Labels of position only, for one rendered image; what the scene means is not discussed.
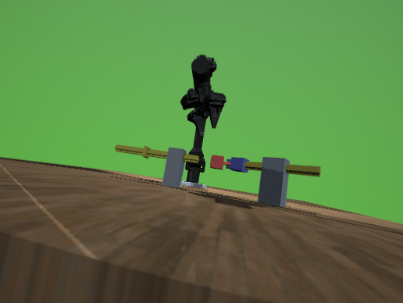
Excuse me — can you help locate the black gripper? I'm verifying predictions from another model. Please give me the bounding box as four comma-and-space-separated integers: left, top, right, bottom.
187, 85, 226, 137

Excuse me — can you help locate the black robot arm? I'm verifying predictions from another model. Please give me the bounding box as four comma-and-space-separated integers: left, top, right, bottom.
180, 54, 217, 184

